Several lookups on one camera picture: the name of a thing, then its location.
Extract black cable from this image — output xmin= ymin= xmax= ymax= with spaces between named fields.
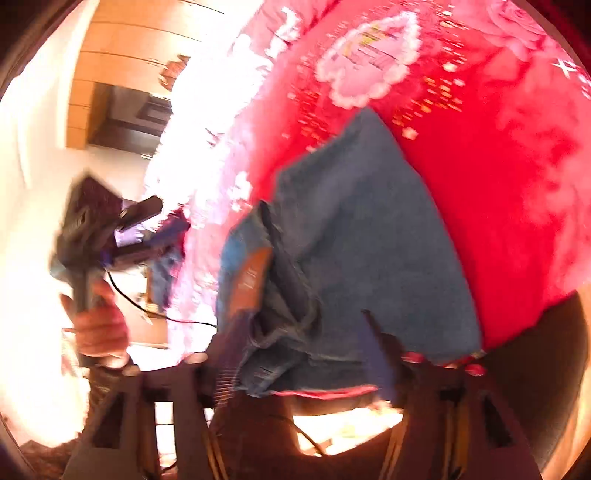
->
xmin=104 ymin=270 xmax=218 ymax=329

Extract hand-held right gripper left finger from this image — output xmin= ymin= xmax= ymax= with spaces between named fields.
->
xmin=62 ymin=318 xmax=254 ymax=480

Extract dark wooden door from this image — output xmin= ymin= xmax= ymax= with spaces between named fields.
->
xmin=90 ymin=83 xmax=174 ymax=158

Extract person's left hand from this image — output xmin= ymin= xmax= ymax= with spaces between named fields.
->
xmin=60 ymin=277 xmax=131 ymax=370

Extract red rose print bed sheet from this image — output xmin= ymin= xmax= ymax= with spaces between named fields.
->
xmin=143 ymin=0 xmax=591 ymax=402

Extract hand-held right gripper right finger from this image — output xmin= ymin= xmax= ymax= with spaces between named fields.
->
xmin=361 ymin=308 xmax=544 ymax=480

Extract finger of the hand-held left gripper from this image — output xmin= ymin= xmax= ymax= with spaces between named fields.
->
xmin=117 ymin=195 xmax=165 ymax=232
xmin=110 ymin=216 xmax=192 ymax=274

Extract light wooden wardrobe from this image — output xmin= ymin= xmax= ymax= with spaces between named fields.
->
xmin=66 ymin=0 xmax=264 ymax=151

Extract brown hanging jacket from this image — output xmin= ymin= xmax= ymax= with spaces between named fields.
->
xmin=159 ymin=54 xmax=191 ymax=91

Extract blue denim pants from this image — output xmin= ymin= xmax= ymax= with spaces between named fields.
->
xmin=150 ymin=107 xmax=484 ymax=398

